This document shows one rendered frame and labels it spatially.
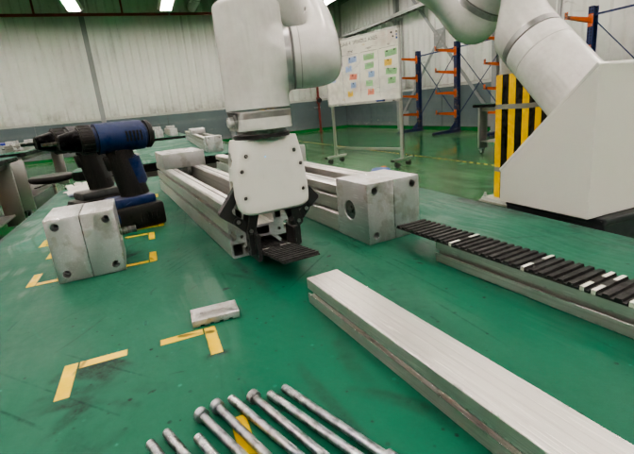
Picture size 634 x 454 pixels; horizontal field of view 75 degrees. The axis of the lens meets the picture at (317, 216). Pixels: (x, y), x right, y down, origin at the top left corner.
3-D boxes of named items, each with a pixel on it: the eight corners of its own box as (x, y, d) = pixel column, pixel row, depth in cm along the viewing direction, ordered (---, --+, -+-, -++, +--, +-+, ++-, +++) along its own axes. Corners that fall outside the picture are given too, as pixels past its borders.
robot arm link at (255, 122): (233, 112, 48) (237, 138, 49) (300, 106, 52) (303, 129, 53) (215, 114, 56) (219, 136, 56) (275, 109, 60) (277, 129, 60)
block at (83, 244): (143, 265, 63) (130, 206, 61) (58, 284, 59) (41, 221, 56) (141, 248, 72) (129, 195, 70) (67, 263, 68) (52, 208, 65)
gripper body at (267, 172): (231, 130, 49) (243, 220, 52) (307, 122, 54) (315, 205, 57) (215, 130, 56) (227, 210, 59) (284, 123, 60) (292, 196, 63)
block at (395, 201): (431, 227, 68) (429, 172, 66) (369, 245, 63) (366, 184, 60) (396, 217, 76) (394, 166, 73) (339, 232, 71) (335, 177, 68)
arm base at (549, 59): (585, 144, 84) (533, 83, 93) (675, 69, 69) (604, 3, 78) (521, 151, 76) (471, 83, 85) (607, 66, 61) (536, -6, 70)
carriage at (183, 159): (207, 174, 115) (203, 149, 113) (166, 179, 110) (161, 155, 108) (195, 168, 129) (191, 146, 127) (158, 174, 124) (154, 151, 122)
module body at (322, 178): (386, 220, 75) (384, 174, 73) (339, 232, 71) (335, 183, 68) (246, 175, 144) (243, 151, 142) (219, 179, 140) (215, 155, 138)
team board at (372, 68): (325, 164, 705) (313, 43, 654) (344, 159, 737) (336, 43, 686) (395, 169, 595) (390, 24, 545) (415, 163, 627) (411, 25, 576)
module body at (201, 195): (291, 243, 67) (286, 193, 64) (232, 259, 62) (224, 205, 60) (192, 184, 136) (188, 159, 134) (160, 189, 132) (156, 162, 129)
